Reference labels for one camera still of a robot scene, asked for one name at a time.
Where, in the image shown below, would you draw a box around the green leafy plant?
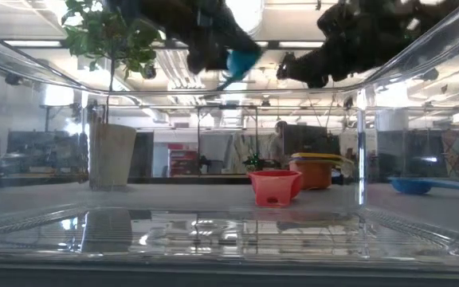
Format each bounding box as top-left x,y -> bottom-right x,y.
61,0 -> 167,124

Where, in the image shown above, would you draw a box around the person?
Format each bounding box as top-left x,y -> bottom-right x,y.
268,120 -> 291,171

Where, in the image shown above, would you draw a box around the black metal frame stand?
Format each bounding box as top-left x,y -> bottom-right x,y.
195,104 -> 261,176

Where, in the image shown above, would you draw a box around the clear plastic basket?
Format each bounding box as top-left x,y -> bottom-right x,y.
0,0 -> 459,276

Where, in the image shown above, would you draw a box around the white draped cloth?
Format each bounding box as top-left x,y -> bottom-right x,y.
223,132 -> 278,175

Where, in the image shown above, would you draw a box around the blue measuring cup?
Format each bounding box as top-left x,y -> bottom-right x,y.
387,177 -> 459,198

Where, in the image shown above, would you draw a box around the red measuring cup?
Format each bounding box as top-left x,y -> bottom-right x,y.
248,169 -> 304,209

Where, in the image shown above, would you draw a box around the red shelf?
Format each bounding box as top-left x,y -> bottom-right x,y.
167,143 -> 197,177

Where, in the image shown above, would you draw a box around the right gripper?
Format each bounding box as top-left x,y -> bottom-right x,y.
292,0 -> 418,88

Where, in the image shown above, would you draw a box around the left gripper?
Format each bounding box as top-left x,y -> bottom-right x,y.
161,0 -> 263,75

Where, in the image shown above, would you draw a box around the beige plant pot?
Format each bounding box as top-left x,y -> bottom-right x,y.
88,123 -> 138,188

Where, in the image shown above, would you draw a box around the small teal measuring cup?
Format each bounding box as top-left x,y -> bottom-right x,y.
216,49 -> 263,92

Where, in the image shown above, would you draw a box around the black monitor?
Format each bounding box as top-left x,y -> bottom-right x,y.
283,124 -> 329,156

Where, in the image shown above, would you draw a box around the ceiling light bar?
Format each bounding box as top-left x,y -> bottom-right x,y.
152,39 -> 328,51
3,39 -> 62,49

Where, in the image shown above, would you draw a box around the black hanging spotlight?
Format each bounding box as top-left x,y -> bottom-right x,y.
276,51 -> 297,81

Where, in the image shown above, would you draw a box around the orange measuring cup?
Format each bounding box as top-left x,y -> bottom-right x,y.
288,158 -> 334,191

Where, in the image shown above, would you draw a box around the yellow measuring cup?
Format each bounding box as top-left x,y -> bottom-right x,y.
290,151 -> 355,168

